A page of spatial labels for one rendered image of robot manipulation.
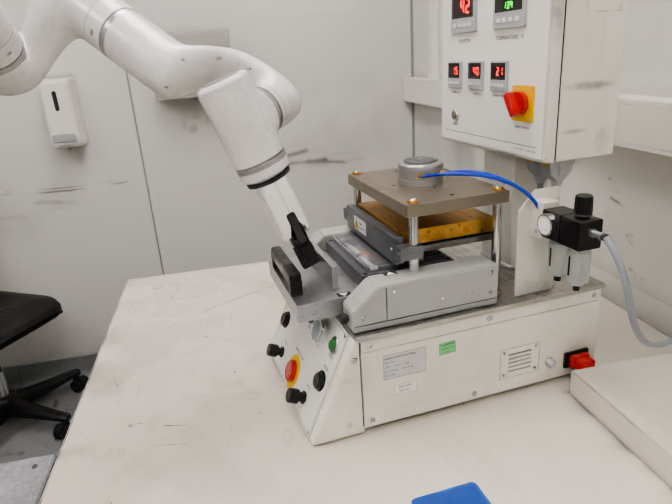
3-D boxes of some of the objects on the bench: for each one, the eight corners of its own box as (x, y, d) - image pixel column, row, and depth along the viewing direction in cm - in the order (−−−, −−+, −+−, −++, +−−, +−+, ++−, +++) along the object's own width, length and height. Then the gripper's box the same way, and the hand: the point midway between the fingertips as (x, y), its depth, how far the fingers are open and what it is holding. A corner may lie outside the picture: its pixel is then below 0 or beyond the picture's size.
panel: (271, 351, 116) (300, 270, 112) (309, 438, 89) (349, 335, 85) (262, 349, 115) (291, 267, 111) (297, 437, 88) (338, 332, 84)
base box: (489, 301, 132) (491, 233, 126) (607, 383, 98) (617, 294, 92) (269, 348, 118) (260, 274, 112) (319, 463, 84) (310, 364, 78)
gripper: (297, 167, 82) (343, 268, 90) (276, 152, 95) (318, 241, 103) (252, 190, 81) (303, 290, 89) (237, 172, 94) (282, 260, 102)
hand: (306, 254), depth 95 cm, fingers closed, pressing on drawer
